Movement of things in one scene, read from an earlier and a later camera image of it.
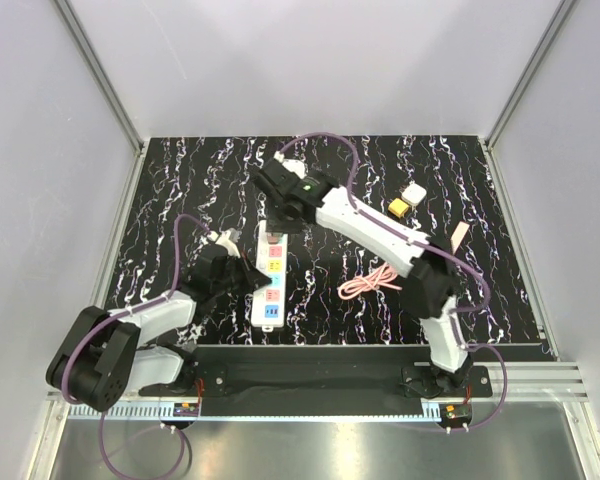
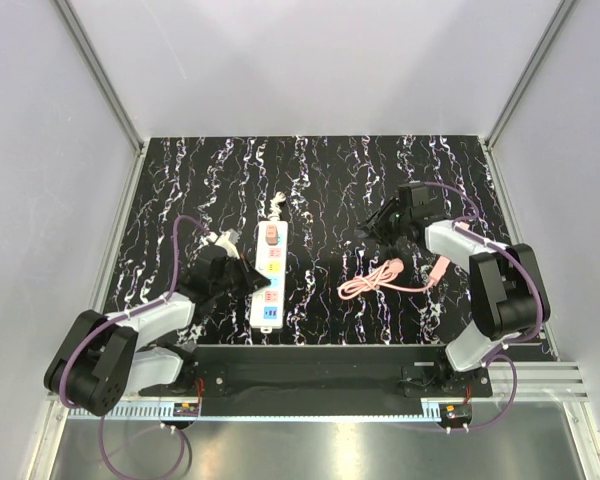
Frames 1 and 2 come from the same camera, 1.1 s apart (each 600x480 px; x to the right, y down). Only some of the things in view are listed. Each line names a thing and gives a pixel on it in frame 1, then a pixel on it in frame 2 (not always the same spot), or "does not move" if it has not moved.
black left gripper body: [234, 281] does not move
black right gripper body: [279, 221] → [389, 223]
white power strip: [269, 305] does not move
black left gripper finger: [256, 278] does not move
